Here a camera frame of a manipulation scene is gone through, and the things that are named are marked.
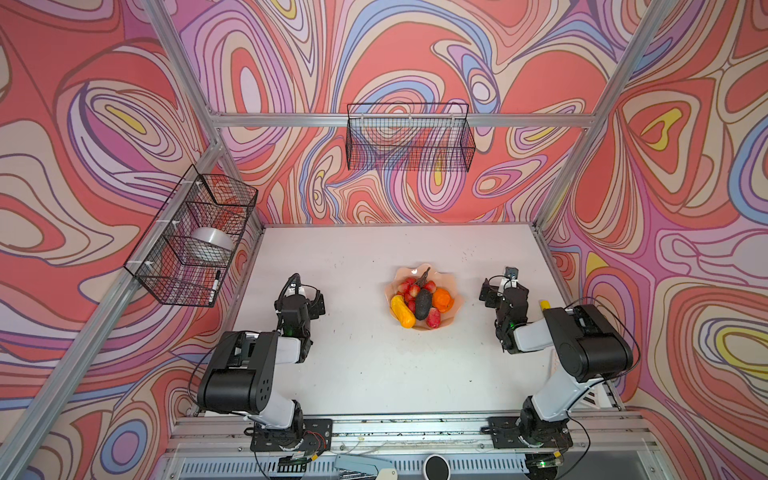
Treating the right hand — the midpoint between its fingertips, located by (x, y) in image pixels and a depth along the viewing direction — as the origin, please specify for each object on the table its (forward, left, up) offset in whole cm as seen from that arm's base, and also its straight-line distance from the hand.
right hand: (501, 285), depth 96 cm
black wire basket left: (-5, +86, +27) cm, 91 cm away
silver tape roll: (0, +81, +28) cm, 86 cm away
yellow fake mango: (-10, +34, +3) cm, 35 cm away
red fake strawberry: (-12, +24, +3) cm, 27 cm away
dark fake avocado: (-9, +27, +6) cm, 29 cm away
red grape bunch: (-4, +31, +6) cm, 32 cm away
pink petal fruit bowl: (+3, +19, 0) cm, 20 cm away
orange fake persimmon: (-6, +21, +3) cm, 22 cm away
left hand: (-1, +64, +2) cm, 64 cm away
